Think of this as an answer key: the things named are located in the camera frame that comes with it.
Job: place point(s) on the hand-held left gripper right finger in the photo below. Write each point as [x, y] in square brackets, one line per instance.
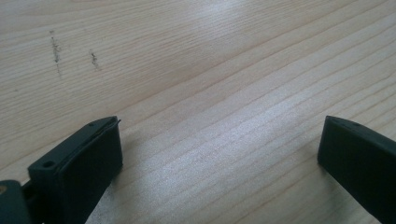
[361, 161]

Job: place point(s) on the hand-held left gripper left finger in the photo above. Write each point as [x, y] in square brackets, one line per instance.
[77, 174]

